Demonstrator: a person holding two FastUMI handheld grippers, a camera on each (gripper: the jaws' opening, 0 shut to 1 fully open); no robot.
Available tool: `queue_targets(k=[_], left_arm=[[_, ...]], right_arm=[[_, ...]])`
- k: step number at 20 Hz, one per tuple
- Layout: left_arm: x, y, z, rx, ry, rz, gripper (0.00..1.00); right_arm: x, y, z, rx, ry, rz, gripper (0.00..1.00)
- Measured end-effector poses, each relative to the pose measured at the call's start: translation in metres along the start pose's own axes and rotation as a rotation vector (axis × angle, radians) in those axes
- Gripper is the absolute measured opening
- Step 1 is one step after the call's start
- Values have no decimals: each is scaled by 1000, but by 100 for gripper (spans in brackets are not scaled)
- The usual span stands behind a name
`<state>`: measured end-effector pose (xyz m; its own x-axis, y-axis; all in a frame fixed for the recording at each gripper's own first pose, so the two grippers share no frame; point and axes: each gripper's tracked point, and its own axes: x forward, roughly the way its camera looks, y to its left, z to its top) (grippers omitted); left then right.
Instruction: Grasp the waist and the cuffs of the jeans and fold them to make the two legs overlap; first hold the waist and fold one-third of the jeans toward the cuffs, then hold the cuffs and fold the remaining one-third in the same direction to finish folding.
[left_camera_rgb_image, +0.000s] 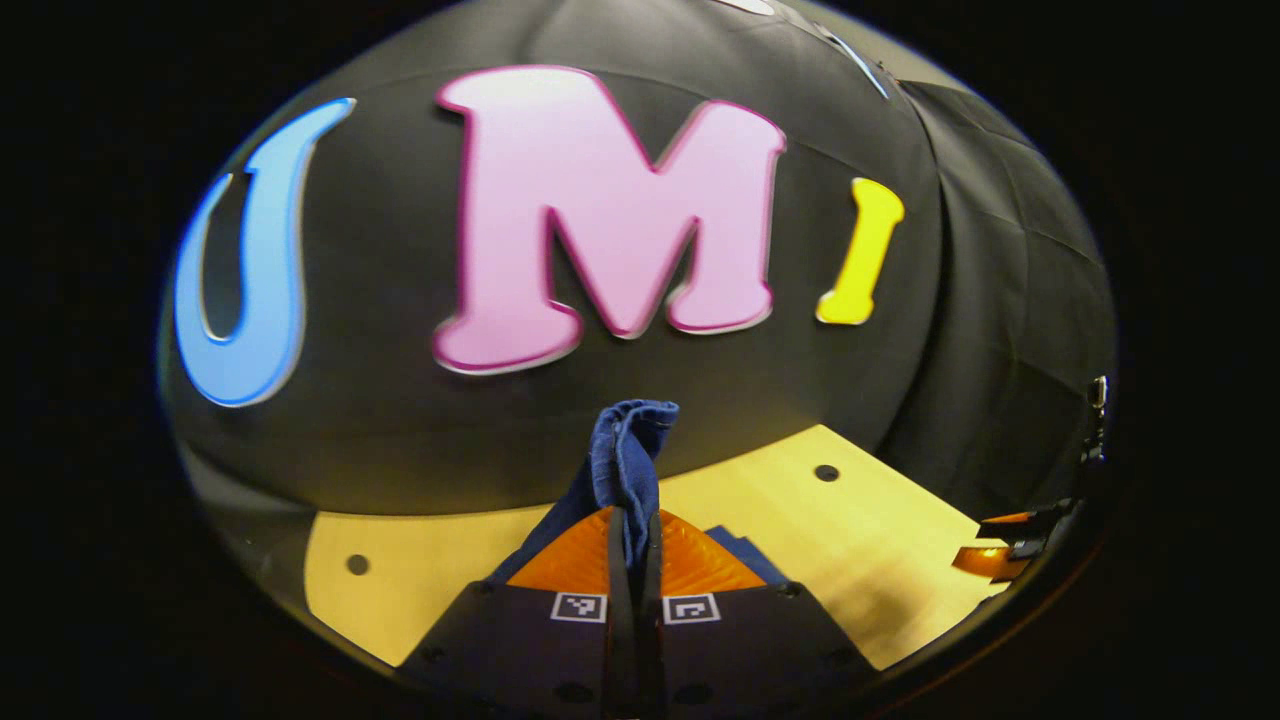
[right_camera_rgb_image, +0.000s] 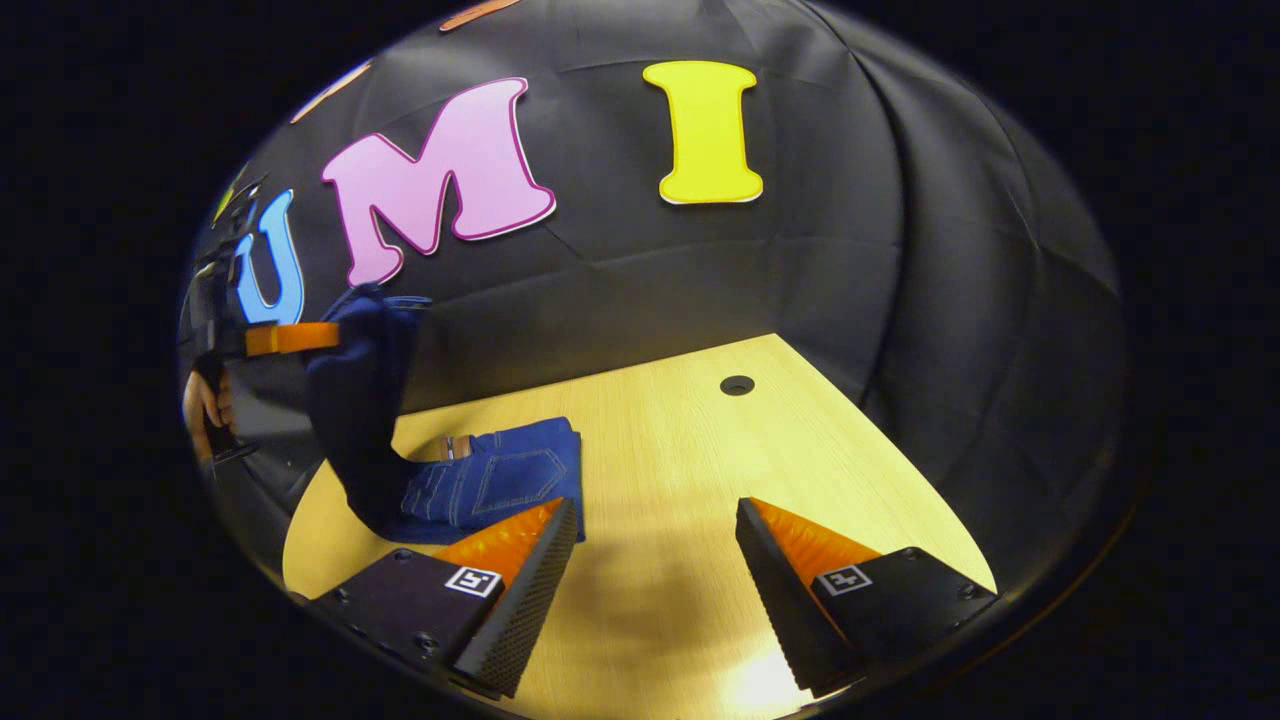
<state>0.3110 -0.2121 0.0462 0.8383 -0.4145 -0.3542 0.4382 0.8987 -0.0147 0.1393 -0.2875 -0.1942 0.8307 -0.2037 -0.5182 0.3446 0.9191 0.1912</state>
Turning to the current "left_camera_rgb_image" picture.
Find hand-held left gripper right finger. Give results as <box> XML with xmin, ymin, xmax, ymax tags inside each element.
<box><xmin>639</xmin><ymin>509</ymin><xmax>883</xmax><ymax>718</ymax></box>

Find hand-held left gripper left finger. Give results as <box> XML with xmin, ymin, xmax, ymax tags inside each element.
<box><xmin>398</xmin><ymin>505</ymin><xmax>639</xmax><ymax>719</ymax></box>

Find blue denim jeans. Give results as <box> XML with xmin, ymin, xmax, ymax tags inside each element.
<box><xmin>485</xmin><ymin>399</ymin><xmax>791</xmax><ymax>591</ymax></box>

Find black backdrop cloth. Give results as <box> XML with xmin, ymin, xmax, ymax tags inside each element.
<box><xmin>158</xmin><ymin>0</ymin><xmax>1119</xmax><ymax>641</ymax></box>

